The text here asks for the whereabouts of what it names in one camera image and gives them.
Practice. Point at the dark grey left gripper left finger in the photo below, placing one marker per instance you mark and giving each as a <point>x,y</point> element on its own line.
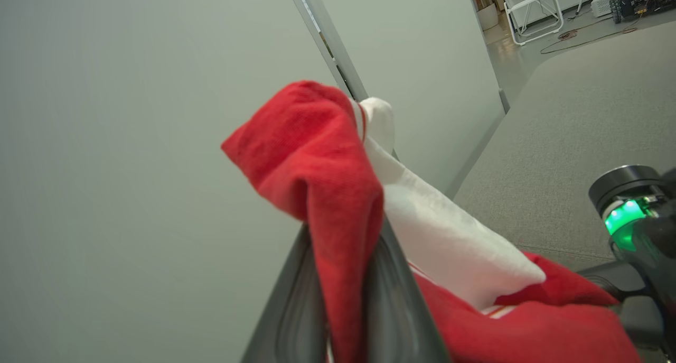
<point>288,320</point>

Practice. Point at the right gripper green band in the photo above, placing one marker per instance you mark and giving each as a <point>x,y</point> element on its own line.
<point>647,241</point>

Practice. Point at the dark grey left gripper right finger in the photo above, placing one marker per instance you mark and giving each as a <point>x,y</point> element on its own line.
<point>396,320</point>

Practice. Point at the red and white garment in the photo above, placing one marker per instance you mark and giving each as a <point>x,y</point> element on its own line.
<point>317,157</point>

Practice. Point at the small white box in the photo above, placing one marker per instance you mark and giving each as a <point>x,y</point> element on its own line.
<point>601,5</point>

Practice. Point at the white bin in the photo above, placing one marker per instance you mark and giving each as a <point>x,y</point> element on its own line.
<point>488,17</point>

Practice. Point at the grey metal wall profile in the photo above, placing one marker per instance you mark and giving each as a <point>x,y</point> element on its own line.
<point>330,46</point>

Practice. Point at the white metal frame rack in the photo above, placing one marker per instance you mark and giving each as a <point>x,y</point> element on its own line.
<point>531,9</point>

